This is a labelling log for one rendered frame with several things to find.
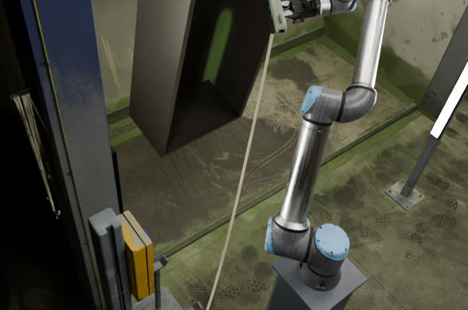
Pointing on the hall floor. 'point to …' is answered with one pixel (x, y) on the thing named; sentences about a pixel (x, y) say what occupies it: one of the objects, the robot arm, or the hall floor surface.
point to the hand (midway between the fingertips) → (273, 10)
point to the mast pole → (424, 159)
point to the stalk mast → (111, 259)
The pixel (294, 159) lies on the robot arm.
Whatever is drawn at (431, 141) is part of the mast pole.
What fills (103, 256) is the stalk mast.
